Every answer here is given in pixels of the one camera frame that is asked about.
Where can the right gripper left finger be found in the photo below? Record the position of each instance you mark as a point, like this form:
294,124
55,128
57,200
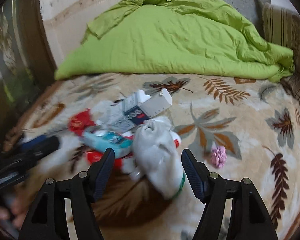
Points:
83,190

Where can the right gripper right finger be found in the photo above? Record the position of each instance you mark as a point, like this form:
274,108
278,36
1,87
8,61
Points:
212,190

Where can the white plastic bag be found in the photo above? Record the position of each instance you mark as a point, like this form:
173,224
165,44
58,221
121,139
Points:
156,157

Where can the red paper package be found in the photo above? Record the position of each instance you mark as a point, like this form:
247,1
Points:
125,164

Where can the person's hand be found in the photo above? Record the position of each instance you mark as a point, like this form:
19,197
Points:
7,212

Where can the pink crumpled paper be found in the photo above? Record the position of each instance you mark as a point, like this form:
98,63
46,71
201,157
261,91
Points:
218,156

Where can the teal tissue packet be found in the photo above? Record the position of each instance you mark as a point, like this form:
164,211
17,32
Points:
102,140

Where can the red crumpled wrapper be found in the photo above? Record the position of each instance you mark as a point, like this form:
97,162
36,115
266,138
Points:
80,121

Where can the leaf pattern bed blanket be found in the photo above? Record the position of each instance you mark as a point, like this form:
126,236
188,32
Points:
257,122

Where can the white green medicine box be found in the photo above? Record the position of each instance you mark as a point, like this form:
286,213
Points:
137,108

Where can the green quilt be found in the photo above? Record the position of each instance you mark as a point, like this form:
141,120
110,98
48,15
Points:
208,37

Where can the lower striped pillow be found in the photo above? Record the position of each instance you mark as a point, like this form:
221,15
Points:
282,27

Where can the dark wooden door frame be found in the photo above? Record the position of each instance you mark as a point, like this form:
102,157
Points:
26,62

